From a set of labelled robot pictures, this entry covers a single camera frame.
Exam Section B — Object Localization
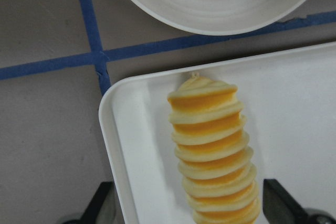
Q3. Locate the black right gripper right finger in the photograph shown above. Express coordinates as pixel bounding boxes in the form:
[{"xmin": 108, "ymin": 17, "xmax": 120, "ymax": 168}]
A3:
[{"xmin": 262, "ymin": 179, "xmax": 308, "ymax": 224}]

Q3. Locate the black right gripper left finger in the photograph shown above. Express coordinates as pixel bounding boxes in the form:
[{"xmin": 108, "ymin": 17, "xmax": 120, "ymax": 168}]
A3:
[{"xmin": 78, "ymin": 182, "xmax": 116, "ymax": 224}]

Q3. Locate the striped orange bread roll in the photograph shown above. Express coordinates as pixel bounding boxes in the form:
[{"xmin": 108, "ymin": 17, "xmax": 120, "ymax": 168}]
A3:
[{"xmin": 167, "ymin": 73, "xmax": 261, "ymax": 223}]

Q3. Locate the white rectangular tray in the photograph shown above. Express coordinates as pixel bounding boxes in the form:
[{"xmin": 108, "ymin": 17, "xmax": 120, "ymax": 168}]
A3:
[{"xmin": 99, "ymin": 42, "xmax": 335, "ymax": 223}]

